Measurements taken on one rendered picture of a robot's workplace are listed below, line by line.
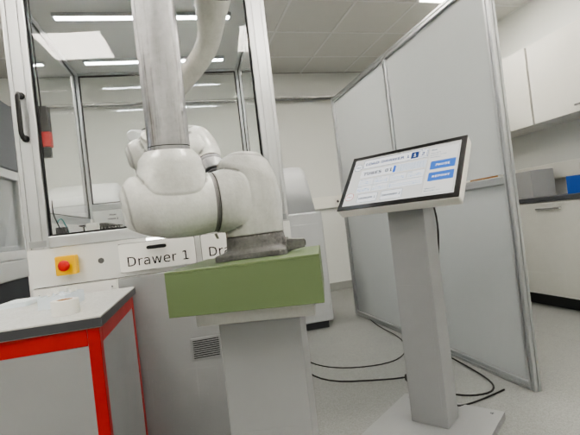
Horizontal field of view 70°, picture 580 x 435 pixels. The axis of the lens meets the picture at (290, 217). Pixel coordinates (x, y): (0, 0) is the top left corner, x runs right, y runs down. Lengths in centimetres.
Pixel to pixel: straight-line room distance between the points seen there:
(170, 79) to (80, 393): 81
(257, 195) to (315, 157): 435
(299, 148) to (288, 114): 45
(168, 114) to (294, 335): 60
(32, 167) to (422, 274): 158
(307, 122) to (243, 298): 462
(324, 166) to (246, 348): 447
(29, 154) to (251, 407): 127
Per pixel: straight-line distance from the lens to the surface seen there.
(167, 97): 104
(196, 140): 138
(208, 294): 94
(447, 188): 163
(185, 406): 188
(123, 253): 175
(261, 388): 109
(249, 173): 104
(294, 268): 90
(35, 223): 185
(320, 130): 547
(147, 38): 109
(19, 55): 199
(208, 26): 125
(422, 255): 178
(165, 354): 182
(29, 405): 130
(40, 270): 185
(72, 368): 125
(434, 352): 186
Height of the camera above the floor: 94
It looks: 1 degrees up
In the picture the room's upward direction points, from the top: 7 degrees counter-clockwise
